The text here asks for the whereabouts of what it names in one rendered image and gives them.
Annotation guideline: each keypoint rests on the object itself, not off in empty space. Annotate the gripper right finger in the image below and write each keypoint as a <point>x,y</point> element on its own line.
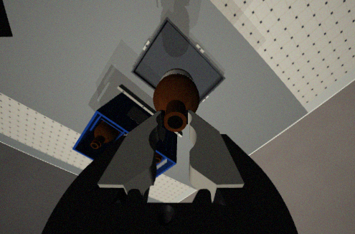
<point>216,163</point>

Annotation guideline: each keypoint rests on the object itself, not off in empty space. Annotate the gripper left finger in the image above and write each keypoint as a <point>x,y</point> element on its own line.
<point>128,163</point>

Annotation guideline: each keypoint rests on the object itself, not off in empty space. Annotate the brown glass bottle with white label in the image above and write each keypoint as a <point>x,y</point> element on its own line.
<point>175,93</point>

